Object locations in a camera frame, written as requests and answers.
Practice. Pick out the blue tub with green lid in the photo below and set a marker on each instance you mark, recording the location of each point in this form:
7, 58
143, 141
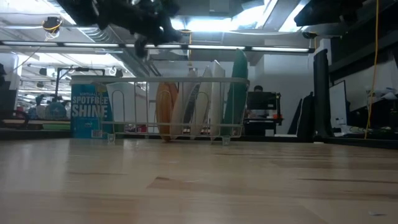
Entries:
88, 105

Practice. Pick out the teal round plate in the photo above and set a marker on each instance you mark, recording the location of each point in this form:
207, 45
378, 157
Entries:
236, 99

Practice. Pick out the black computer monitor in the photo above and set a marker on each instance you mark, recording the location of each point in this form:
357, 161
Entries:
261, 101

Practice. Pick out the dark office desk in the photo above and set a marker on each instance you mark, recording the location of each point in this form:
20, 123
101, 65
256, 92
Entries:
262, 124

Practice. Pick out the person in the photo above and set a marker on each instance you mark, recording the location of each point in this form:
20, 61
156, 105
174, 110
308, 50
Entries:
258, 88

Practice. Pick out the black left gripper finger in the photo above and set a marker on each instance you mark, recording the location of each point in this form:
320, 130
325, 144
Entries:
172, 35

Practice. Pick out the black leaning panel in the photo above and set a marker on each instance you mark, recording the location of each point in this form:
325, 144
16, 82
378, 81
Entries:
306, 118

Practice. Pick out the white round plate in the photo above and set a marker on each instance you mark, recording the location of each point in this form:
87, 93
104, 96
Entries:
216, 93

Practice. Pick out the brown divided plate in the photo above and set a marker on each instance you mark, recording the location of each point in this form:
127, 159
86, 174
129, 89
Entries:
164, 105

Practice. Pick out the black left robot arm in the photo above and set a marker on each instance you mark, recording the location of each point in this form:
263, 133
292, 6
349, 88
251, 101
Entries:
93, 12

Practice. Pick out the white board panel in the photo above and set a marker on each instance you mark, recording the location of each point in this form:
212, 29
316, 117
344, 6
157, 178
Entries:
338, 102

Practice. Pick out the translucent plastic utensil holder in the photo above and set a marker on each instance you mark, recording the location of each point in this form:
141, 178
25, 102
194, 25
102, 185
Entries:
130, 99

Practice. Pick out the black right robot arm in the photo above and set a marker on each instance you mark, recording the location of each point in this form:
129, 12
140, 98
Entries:
326, 11

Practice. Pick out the black side desk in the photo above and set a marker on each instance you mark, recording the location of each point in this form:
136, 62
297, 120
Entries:
373, 141

